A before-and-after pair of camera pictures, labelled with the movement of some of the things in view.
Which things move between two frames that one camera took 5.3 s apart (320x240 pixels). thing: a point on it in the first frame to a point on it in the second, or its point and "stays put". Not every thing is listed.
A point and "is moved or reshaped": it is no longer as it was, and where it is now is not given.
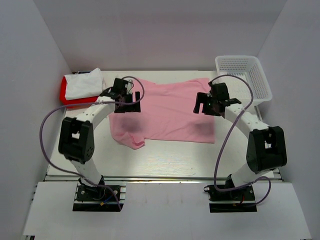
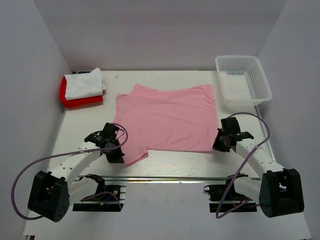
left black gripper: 132,108 to 117,158
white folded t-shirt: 84,85 stays put
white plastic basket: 245,79 stays put
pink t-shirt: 166,114 is moved or reshaped
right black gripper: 202,98 to 217,146
